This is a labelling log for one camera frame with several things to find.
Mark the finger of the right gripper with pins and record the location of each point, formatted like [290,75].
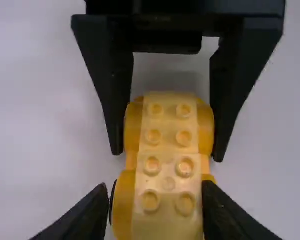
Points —
[110,75]
[230,87]

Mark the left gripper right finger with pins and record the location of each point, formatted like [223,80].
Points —
[227,217]

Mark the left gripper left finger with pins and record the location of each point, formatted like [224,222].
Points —
[82,220]

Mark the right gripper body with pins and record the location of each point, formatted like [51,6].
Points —
[170,27]

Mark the yellow toy car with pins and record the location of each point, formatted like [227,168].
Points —
[168,155]

